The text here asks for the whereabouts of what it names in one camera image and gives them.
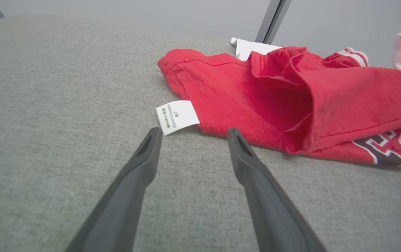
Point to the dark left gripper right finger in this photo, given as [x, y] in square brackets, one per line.
[270, 210]

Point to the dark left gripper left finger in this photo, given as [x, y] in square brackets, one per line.
[126, 203]

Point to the red basketball jersey white trim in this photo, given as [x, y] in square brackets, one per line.
[344, 101]

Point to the grey metal frame post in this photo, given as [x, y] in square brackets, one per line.
[273, 19]

